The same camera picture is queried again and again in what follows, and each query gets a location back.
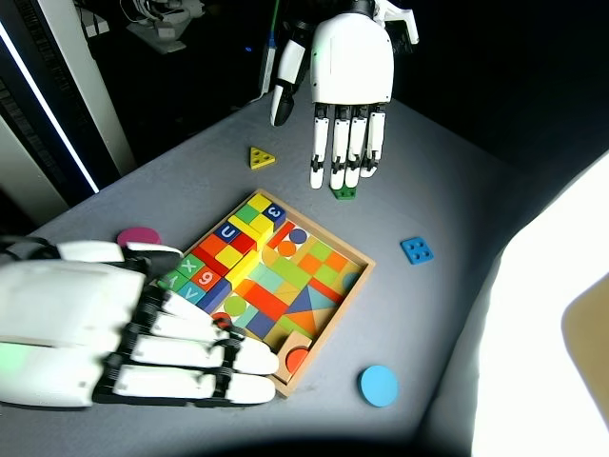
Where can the blue round disc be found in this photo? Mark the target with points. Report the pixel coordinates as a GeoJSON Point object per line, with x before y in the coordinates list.
{"type": "Point", "coordinates": [378, 385]}

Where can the magenta round disc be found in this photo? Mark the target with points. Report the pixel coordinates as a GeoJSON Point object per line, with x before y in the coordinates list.
{"type": "Point", "coordinates": [138, 236]}

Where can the blue square four-hole piece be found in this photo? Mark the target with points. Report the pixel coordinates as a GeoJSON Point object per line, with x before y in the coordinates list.
{"type": "Point", "coordinates": [417, 251]}

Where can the green pentagon holed piece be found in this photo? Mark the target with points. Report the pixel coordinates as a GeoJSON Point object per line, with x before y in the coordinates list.
{"type": "Point", "coordinates": [345, 193]}

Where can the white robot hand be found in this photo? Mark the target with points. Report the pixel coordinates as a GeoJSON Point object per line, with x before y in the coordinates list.
{"type": "Point", "coordinates": [352, 57]}
{"type": "Point", "coordinates": [71, 323]}

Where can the red rounded block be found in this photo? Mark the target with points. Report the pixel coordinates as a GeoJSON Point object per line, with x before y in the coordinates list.
{"type": "Point", "coordinates": [296, 360]}

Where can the wooden arch block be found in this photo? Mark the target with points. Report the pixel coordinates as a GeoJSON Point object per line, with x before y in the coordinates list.
{"type": "Point", "coordinates": [297, 340]}

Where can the white device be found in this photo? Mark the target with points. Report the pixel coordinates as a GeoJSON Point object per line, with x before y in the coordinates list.
{"type": "Point", "coordinates": [162, 33]}

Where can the white light strip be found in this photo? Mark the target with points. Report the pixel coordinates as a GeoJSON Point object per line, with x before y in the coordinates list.
{"type": "Point", "coordinates": [47, 107]}

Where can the yellow triangle holed piece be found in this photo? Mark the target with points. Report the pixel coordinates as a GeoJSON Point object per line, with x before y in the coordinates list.
{"type": "Point", "coordinates": [261, 158]}

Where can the white frame post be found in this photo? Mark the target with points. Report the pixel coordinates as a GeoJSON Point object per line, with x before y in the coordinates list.
{"type": "Point", "coordinates": [90, 95]}

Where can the grey table cloth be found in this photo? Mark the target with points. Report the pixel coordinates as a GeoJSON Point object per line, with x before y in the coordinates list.
{"type": "Point", "coordinates": [428, 309]}

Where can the white backdrop sheet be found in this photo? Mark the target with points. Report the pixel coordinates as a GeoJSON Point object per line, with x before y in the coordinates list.
{"type": "Point", "coordinates": [533, 309]}

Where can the tan board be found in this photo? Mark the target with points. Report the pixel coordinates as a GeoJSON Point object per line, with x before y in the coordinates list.
{"type": "Point", "coordinates": [590, 343]}

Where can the wooden block tray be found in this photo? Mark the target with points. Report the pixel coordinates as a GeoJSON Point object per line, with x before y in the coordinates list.
{"type": "Point", "coordinates": [328, 273]}

